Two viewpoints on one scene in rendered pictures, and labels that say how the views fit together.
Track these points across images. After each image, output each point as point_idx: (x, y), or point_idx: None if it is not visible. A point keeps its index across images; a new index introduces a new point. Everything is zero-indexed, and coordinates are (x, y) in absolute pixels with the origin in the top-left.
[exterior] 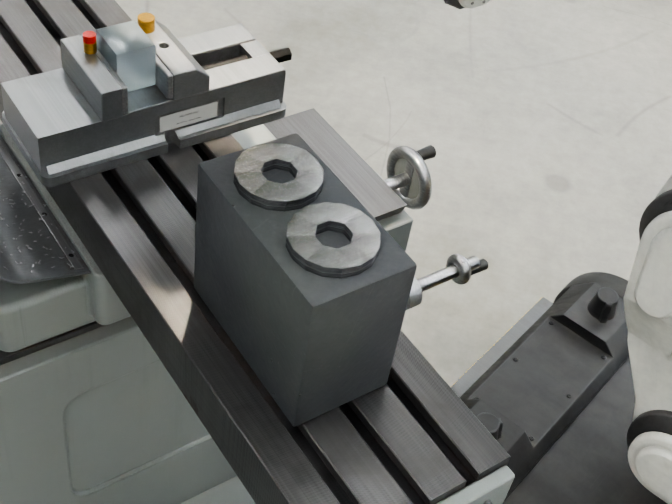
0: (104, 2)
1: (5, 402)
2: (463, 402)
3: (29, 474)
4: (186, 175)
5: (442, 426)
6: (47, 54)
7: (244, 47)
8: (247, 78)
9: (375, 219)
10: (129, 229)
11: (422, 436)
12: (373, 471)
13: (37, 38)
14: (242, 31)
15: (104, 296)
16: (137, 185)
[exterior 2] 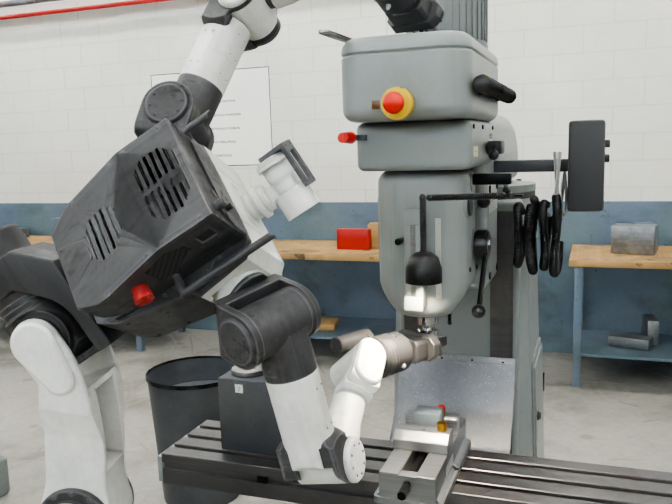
0: (551, 501)
1: None
2: (188, 456)
3: None
4: (375, 462)
5: (192, 449)
6: (512, 469)
7: (413, 471)
8: (387, 460)
9: (242, 380)
10: (366, 442)
11: (197, 445)
12: (208, 434)
13: (531, 472)
14: (426, 475)
15: None
16: (386, 452)
